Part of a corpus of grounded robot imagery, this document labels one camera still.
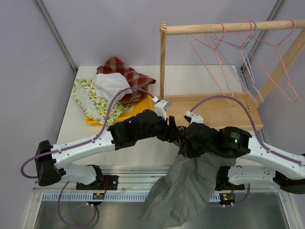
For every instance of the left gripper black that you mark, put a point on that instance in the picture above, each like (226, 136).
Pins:
(171, 133)

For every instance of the white skirt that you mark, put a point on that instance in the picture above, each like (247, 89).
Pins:
(108, 85)

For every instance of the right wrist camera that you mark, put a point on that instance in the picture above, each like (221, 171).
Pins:
(191, 117)

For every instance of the red plaid skirt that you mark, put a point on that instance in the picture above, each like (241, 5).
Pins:
(134, 79)

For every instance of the lemon print skirt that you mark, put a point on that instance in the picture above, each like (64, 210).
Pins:
(78, 89)

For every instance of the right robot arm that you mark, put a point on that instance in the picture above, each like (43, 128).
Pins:
(276, 167)

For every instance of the grey skirt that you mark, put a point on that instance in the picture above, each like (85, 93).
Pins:
(184, 193)

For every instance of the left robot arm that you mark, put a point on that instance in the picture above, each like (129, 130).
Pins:
(56, 162)

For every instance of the blue hanger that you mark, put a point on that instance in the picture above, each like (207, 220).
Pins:
(238, 71)

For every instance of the yellow plastic tray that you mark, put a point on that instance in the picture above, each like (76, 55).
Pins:
(143, 107)

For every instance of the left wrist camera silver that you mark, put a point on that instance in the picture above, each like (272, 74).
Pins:
(161, 106)

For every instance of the aluminium rail frame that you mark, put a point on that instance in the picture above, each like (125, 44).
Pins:
(134, 184)

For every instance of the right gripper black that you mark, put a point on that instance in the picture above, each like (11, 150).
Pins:
(186, 151)

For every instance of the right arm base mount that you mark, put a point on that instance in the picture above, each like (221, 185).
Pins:
(239, 177)

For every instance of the wooden clothes rack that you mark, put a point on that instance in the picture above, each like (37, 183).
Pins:
(191, 88)

